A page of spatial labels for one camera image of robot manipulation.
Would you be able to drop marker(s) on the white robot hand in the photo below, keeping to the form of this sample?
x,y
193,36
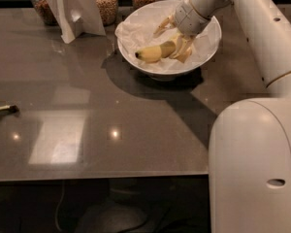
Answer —
x,y
188,19

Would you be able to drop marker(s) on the large yellow banana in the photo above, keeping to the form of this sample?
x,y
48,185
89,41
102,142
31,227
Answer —
x,y
153,54

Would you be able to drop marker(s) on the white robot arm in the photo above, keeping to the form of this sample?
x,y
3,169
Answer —
x,y
250,142

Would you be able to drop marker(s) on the small yellow banana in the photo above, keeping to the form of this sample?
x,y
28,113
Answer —
x,y
182,55

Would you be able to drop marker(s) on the white ceramic bowl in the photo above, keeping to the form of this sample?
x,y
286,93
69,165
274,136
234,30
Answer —
x,y
132,13

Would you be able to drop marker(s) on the banana at table edge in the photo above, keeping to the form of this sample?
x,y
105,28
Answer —
x,y
9,108

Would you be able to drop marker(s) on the white paper napkin liner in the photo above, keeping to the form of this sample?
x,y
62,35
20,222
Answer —
x,y
135,33

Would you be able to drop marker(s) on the middle glass grain jar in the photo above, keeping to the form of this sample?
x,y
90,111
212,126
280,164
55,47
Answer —
x,y
108,11

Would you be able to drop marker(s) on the white folded paper stand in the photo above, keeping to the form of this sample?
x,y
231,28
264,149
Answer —
x,y
76,17

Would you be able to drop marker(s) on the left glass grain jar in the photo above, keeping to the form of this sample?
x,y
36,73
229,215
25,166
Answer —
x,y
44,12

